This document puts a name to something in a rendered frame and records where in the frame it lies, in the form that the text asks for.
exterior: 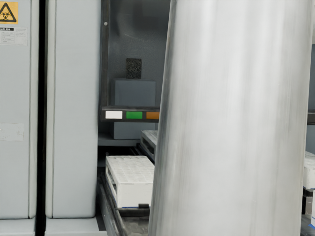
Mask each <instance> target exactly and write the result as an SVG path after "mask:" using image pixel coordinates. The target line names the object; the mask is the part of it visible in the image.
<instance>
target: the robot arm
mask: <svg viewBox="0 0 315 236"><path fill-rule="evenodd" d="M312 44H315V0H171V3H170V13H169V23H168V32H167V42H166V52H165V65H164V75H163V85H162V95H161V104H160V114H159V124H158V133H157V147H156V157H155V166H154V176H153V186H152V196H151V205H150V219H149V228H148V236H300V225H301V210H302V194H303V179H304V163H305V148H306V133H307V117H308V95H309V79H310V64H311V48H312Z"/></svg>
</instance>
